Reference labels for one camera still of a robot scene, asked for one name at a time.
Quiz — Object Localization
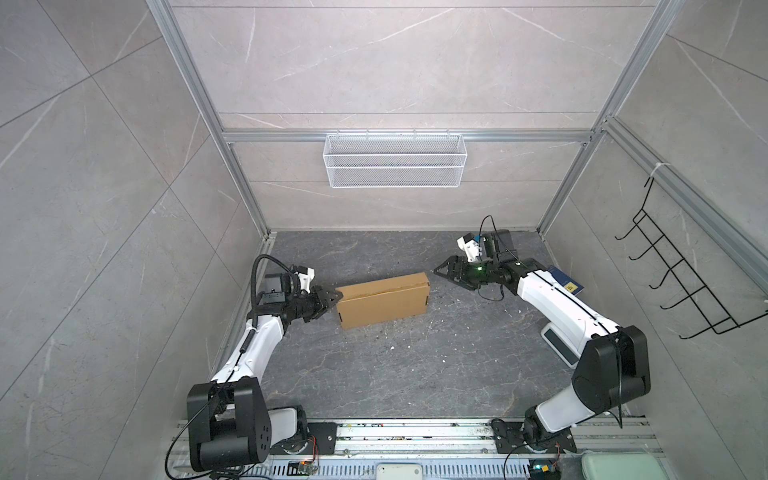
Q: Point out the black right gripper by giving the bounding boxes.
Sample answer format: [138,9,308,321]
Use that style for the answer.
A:
[434,256,499,289]

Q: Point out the brown cardboard box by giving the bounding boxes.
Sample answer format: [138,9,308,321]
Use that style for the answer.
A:
[336,272,430,330]

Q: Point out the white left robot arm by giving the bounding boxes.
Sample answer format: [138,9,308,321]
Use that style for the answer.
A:
[187,267,343,472]

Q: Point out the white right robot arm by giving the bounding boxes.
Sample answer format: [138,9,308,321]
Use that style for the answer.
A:
[433,230,651,446]

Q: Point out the green box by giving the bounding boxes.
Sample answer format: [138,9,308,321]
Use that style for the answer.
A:
[581,453,668,480]

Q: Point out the blue book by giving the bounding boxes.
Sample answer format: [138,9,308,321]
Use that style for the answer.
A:
[548,266,583,295]

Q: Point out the white handheld device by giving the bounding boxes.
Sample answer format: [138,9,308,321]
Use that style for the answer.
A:
[540,322,580,369]

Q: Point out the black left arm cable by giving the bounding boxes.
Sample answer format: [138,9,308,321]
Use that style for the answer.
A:
[248,254,295,328]

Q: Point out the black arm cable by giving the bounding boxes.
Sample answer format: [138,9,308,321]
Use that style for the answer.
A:
[248,254,295,328]
[476,214,541,303]

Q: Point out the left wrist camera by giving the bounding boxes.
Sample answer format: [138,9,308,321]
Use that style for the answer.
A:
[292,265,315,293]

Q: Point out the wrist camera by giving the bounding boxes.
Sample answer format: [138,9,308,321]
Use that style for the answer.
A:
[457,233,483,263]
[292,265,315,293]

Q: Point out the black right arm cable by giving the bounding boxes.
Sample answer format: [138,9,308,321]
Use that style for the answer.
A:
[476,214,541,303]

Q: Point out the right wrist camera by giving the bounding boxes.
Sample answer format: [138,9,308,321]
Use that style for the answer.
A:
[457,233,483,263]

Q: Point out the white wire mesh basket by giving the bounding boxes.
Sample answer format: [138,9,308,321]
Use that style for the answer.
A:
[323,133,468,189]

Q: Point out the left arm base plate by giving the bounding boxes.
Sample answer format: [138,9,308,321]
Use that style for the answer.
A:
[284,422,338,455]

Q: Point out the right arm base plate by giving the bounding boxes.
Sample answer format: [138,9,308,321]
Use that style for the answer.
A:
[489,417,578,454]

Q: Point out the black wire hook rack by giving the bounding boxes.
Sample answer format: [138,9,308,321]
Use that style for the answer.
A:
[614,177,767,340]

